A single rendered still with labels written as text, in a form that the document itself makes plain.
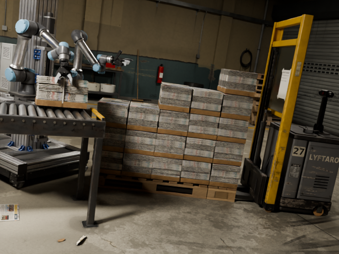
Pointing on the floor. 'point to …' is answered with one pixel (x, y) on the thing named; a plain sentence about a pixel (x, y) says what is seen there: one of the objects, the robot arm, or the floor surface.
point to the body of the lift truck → (305, 169)
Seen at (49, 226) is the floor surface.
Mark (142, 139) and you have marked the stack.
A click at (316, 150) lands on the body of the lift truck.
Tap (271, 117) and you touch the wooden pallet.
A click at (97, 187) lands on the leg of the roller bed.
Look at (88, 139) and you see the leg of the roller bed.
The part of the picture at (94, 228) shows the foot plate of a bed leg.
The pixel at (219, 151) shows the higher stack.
